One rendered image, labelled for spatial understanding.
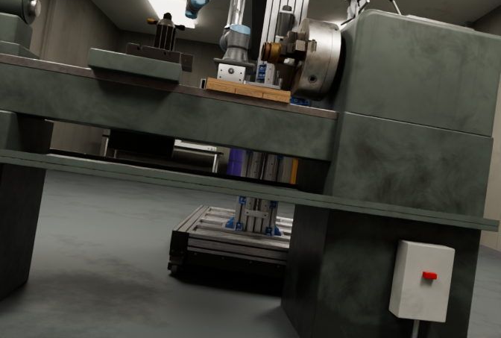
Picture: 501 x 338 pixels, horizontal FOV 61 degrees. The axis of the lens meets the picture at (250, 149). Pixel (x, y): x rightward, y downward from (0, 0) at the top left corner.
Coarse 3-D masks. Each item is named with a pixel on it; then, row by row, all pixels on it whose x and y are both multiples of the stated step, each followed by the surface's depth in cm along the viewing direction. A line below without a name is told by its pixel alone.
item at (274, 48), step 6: (264, 42) 167; (264, 48) 165; (270, 48) 166; (276, 48) 165; (264, 54) 166; (270, 54) 166; (276, 54) 166; (264, 60) 169; (270, 60) 167; (276, 60) 167; (282, 60) 169
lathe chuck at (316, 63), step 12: (300, 24) 174; (312, 24) 160; (324, 24) 162; (300, 36) 170; (312, 36) 156; (324, 36) 157; (324, 48) 156; (300, 60) 163; (312, 60) 156; (324, 60) 157; (300, 72) 160; (312, 72) 158; (324, 72) 158; (300, 84) 161; (312, 84) 161; (300, 96) 169; (312, 96) 168
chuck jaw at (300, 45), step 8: (296, 40) 158; (312, 40) 157; (280, 48) 165; (288, 48) 161; (296, 48) 157; (304, 48) 157; (312, 48) 156; (280, 56) 166; (288, 56) 165; (296, 56) 164
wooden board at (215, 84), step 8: (208, 80) 148; (216, 80) 148; (208, 88) 148; (216, 88) 148; (224, 88) 149; (232, 88) 149; (240, 88) 149; (248, 88) 150; (256, 88) 150; (264, 88) 151; (256, 96) 150; (264, 96) 151; (272, 96) 151; (280, 96) 151; (288, 96) 152
